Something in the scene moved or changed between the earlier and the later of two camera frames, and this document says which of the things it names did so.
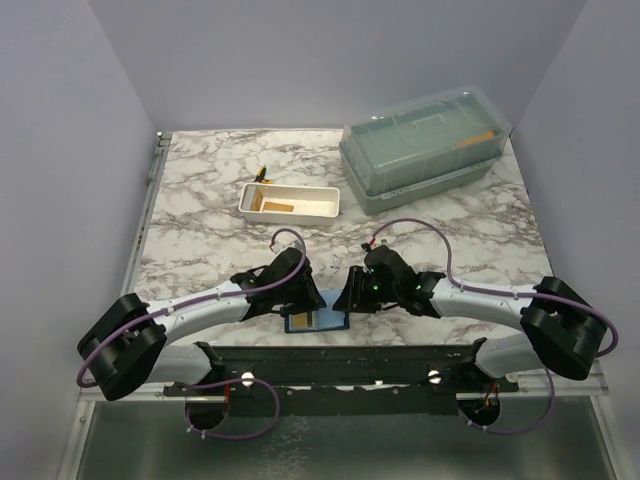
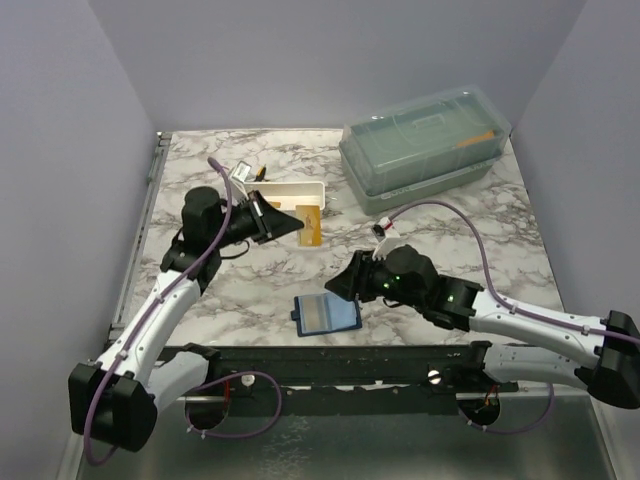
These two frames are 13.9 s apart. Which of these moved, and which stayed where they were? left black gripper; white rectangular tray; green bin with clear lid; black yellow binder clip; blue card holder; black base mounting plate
Moved: white rectangular tray; blue card holder; left black gripper
Stayed: black yellow binder clip; green bin with clear lid; black base mounting plate
